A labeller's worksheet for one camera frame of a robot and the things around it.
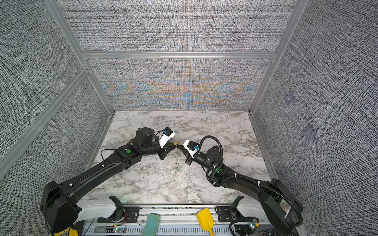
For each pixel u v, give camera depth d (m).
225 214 0.72
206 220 0.72
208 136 0.53
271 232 0.68
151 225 0.71
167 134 0.64
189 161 0.65
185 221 0.73
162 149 0.66
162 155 0.65
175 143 0.72
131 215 0.74
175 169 0.85
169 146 0.67
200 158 0.65
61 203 0.38
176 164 0.80
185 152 0.62
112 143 0.97
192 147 0.59
